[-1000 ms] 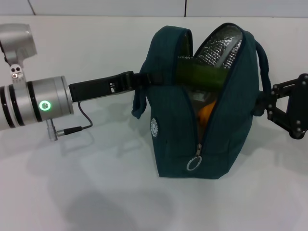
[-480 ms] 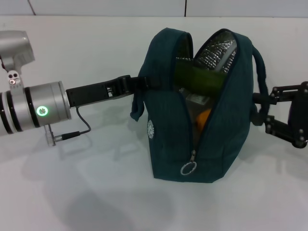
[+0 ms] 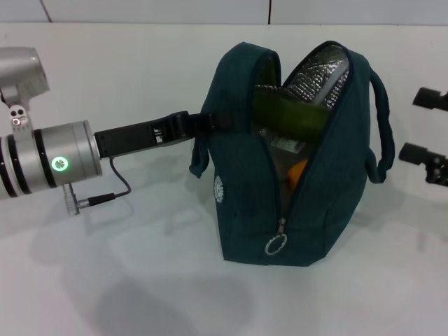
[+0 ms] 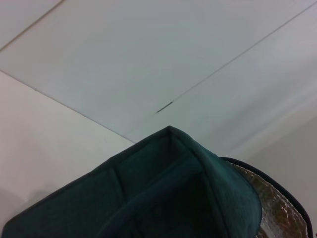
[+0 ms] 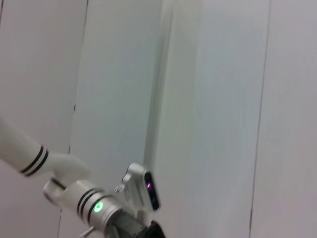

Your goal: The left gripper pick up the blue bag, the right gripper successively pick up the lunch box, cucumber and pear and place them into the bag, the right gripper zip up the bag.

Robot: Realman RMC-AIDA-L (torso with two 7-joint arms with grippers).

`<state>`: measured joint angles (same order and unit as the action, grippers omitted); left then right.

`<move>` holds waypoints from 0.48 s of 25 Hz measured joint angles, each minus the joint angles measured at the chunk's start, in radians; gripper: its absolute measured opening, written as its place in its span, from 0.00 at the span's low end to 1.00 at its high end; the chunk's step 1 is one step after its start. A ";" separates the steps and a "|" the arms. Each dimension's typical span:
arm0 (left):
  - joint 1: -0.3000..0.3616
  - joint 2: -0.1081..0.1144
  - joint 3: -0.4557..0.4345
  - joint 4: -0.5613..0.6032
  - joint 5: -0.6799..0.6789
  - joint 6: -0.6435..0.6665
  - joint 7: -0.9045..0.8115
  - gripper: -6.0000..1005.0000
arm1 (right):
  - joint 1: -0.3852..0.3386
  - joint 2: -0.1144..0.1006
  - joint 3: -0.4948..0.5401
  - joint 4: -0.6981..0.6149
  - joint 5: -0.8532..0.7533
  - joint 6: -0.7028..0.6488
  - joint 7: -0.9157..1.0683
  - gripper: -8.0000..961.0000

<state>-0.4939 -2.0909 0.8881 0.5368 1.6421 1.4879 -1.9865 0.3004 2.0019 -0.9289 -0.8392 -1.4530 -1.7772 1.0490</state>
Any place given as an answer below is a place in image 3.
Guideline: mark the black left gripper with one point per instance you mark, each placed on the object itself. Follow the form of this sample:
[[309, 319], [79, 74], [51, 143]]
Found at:
[[133, 138]]

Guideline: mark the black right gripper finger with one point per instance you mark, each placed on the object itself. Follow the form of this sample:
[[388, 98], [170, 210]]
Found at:
[[428, 98], [416, 154]]

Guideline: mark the green cucumber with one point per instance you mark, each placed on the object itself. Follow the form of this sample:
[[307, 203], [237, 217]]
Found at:
[[290, 115]]

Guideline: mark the orange pear fruit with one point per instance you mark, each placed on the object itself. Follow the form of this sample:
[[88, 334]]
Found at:
[[297, 173]]

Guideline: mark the dark teal insulated lunch bag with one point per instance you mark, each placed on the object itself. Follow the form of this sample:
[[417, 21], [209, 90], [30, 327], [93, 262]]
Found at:
[[332, 210]]

